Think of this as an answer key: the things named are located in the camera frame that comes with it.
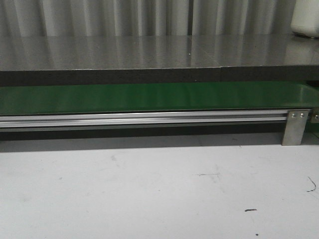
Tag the steel conveyor support bracket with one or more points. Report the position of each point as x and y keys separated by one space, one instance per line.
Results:
x=295 y=127

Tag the grey pleated curtain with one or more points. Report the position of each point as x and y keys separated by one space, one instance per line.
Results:
x=25 y=18

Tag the dark raised platform slab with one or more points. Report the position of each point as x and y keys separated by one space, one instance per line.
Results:
x=93 y=60

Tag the aluminium conveyor side rail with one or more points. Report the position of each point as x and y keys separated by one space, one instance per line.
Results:
x=141 y=118

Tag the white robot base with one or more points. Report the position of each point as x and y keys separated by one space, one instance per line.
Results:
x=305 y=19

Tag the green conveyor belt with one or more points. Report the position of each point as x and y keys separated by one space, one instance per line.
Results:
x=80 y=99

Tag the steel conveyor end plate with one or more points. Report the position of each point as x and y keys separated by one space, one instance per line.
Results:
x=315 y=115

